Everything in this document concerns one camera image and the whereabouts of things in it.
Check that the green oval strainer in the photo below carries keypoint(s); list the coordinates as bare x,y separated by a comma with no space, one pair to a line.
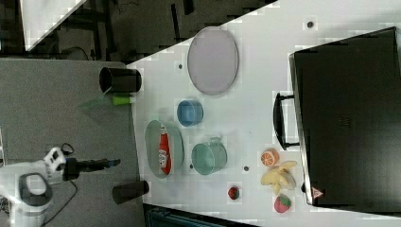
152,138

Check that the small strawberry toy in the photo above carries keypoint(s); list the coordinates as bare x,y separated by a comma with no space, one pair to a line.
233,193

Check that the black cylinder post lower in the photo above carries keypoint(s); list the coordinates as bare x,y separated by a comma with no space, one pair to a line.
129,191

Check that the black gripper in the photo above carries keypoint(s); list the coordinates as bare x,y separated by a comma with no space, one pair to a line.
73,167

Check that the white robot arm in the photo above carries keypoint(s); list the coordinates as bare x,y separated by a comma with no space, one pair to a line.
27,185

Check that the red ketchup bottle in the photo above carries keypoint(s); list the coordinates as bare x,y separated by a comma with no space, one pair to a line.
164,153

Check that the orange slice toy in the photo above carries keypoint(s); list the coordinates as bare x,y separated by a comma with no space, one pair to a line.
270,157

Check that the large strawberry toy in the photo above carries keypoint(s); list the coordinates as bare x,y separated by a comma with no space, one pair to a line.
282,204

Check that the black toaster oven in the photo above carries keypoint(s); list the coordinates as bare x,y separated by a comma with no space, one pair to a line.
347,101

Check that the blue bowl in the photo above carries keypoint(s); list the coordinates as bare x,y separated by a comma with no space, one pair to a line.
189,113

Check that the green mug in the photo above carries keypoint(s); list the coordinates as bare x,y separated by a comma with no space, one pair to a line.
209,157

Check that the blue tray edge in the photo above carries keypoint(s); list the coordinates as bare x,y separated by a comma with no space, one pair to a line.
158,216

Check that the lilac round plate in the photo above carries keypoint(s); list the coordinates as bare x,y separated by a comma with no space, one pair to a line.
212,61

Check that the peeled banana toy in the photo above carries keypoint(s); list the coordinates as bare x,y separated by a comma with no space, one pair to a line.
279,177

